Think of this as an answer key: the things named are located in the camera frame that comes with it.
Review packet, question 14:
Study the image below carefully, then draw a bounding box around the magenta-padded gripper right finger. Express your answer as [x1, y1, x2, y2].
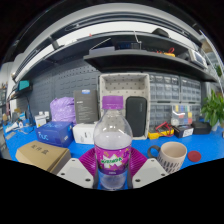
[128, 147, 169, 190]

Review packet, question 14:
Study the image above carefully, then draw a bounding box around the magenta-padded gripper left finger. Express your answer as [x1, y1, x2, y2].
[56, 147, 101, 190]

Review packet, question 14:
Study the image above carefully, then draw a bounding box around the clear purple-capped drink bottle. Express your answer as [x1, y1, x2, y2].
[93, 95, 134, 191]

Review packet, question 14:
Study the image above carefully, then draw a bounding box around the beige patterned mug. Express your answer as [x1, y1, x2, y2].
[147, 141, 188, 175]

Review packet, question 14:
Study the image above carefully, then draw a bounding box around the white product box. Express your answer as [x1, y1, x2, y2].
[72, 122, 98, 145]

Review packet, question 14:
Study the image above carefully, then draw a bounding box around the brown cardboard box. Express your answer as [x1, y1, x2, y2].
[15, 140, 72, 175]

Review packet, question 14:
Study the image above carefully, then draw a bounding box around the yellow multimeter with red leads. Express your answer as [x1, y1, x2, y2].
[147, 121, 175, 140]

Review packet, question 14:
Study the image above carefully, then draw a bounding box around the blue product box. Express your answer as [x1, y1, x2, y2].
[35, 120, 75, 148]

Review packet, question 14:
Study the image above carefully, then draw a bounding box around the flat round red coaster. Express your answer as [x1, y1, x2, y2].
[187, 150, 202, 163]

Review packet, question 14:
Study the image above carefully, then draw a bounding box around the black box with white label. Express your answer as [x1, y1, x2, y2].
[172, 124, 195, 139]

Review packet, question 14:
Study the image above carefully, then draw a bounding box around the black rectangular case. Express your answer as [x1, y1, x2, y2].
[125, 96, 148, 138]

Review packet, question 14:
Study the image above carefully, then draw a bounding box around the grey small-parts drawer cabinet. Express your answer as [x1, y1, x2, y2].
[192, 103, 203, 123]
[148, 102, 174, 128]
[179, 76, 202, 104]
[148, 73, 181, 103]

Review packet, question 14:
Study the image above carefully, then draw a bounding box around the small white labelled box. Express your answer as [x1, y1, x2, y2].
[34, 113, 48, 128]

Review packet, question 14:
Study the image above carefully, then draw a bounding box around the purple plastic bag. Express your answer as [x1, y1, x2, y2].
[49, 96, 77, 125]

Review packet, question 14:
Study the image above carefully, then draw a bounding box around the clear organizer with coloured parts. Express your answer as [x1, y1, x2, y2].
[170, 103, 194, 127]

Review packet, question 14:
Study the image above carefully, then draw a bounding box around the dark grey upright box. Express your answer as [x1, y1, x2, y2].
[73, 88, 100, 125]

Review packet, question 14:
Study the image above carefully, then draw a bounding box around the flat black case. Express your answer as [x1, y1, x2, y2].
[191, 120, 212, 136]

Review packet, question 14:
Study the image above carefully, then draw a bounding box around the green potted plant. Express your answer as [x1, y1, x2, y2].
[199, 89, 224, 133]

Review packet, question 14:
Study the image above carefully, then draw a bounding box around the beige perforated tray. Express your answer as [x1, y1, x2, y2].
[98, 72, 152, 140]

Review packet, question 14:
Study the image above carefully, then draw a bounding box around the teal bin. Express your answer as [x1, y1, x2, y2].
[17, 79, 31, 92]

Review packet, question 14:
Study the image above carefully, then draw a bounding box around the black workbench shelving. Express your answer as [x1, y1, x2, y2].
[9, 14, 219, 101]

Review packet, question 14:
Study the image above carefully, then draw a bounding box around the white benchtop oscilloscope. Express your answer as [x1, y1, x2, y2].
[188, 49, 209, 70]

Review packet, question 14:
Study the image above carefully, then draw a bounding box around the hanging green plant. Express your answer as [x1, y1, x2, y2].
[214, 64, 224, 78]

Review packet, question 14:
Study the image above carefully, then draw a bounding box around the dark blue storage bin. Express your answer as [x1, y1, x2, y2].
[114, 40, 143, 51]
[89, 46, 116, 56]

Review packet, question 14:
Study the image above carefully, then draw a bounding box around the white metal rack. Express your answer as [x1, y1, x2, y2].
[199, 31, 224, 101]

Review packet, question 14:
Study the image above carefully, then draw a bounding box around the black dome-shaped device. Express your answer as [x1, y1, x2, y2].
[151, 27, 171, 39]

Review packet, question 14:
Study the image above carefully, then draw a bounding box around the yellow tool with red cables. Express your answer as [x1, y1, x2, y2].
[156, 47, 177, 58]

